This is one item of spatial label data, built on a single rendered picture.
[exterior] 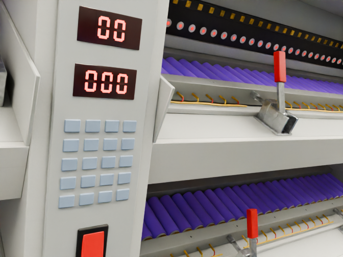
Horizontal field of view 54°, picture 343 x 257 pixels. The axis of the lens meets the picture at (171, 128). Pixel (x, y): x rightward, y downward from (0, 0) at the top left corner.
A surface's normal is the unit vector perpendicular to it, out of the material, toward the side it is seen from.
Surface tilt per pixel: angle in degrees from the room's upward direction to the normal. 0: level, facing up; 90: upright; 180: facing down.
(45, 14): 90
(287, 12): 90
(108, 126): 90
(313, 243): 21
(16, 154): 111
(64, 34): 90
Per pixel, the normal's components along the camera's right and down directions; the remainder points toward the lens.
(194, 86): 0.48, 0.54
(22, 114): -0.82, 0.00
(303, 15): 0.57, 0.21
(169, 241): 0.32, -0.84
